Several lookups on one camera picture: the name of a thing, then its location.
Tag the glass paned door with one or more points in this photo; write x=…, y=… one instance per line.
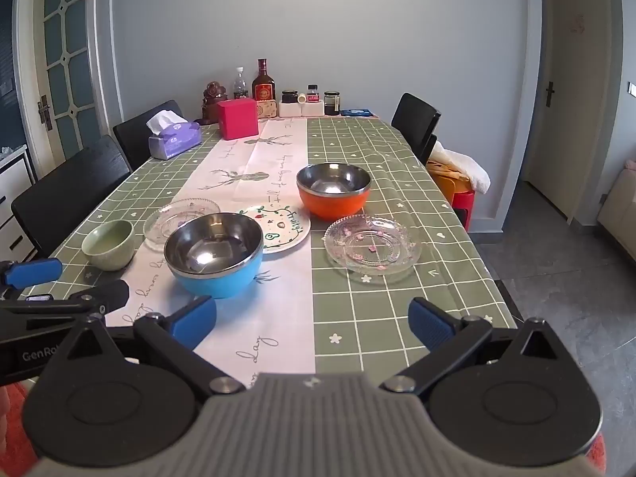
x=64, y=59

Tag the blue flat pack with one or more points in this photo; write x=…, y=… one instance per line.
x=356, y=112

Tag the small glass plate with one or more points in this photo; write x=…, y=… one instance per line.
x=161, y=223

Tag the orange steel bowl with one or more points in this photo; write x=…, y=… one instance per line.
x=333, y=206

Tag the pink box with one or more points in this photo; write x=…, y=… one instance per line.
x=238, y=119

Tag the white towel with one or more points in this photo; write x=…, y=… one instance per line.
x=472, y=169

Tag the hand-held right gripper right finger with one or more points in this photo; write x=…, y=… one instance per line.
x=432, y=325

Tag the white tube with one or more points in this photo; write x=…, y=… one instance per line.
x=302, y=100

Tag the dark lidded jar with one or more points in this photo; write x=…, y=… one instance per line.
x=331, y=104

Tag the black chair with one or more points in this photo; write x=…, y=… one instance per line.
x=412, y=119
x=59, y=189
x=134, y=139
x=428, y=149

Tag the white drawer cabinet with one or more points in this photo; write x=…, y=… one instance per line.
x=12, y=184

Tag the brown figurine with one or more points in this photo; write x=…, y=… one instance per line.
x=213, y=94

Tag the brown liquor bottle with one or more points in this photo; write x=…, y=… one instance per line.
x=263, y=89

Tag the person's red clothing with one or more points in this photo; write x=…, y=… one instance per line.
x=12, y=422

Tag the white printed ceramic plate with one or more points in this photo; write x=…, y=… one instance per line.
x=285, y=228

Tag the large flowered glass plate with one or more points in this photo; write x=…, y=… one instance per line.
x=372, y=248

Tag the blue steel bowl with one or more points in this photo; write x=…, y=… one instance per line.
x=218, y=283

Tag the cream door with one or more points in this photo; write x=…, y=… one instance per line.
x=561, y=134

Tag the yellow cloth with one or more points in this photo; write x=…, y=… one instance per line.
x=447, y=169

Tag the cream low cabinet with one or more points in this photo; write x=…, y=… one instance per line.
x=618, y=208

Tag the purple tissue pack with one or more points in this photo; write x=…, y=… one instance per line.
x=174, y=141

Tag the perforated wooden box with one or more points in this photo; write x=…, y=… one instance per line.
x=267, y=109

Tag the dark short jar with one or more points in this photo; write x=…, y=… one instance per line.
x=289, y=97

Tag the green ceramic bowl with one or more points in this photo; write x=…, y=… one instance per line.
x=107, y=253

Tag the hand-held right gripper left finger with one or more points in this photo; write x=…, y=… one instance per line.
x=194, y=320

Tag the clear water bottle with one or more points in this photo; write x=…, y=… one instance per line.
x=240, y=84

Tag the pale deer print table runner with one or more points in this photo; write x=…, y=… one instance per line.
x=278, y=298

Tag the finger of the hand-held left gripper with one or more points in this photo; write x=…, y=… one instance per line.
x=35, y=272
x=107, y=295

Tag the white box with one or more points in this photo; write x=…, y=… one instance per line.
x=308, y=110

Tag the small red label bottle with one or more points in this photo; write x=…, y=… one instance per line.
x=312, y=95

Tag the orange plastic stool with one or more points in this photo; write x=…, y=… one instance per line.
x=447, y=190

